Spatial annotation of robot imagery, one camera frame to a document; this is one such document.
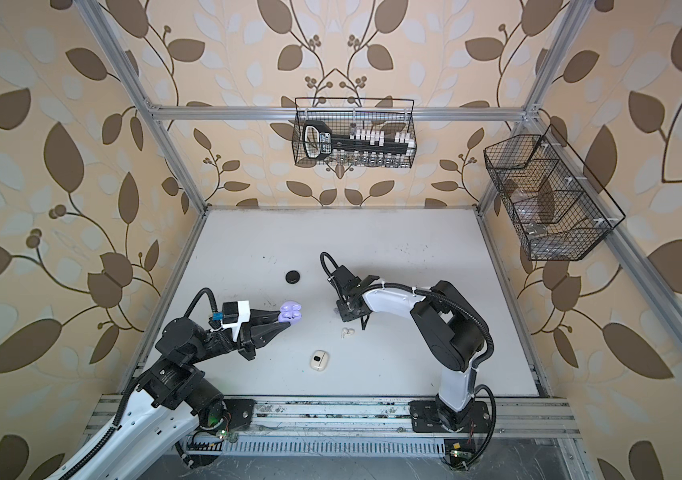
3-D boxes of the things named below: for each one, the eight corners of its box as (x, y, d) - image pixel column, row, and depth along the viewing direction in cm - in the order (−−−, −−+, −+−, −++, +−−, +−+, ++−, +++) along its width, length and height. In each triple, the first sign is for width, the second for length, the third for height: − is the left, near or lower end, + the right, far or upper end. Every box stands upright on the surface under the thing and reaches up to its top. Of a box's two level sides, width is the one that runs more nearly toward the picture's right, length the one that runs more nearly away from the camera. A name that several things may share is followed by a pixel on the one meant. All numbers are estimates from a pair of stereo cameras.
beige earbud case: (310, 371, 83) (309, 369, 82) (312, 353, 87) (311, 350, 85) (327, 371, 83) (327, 369, 82) (328, 353, 87) (328, 350, 85)
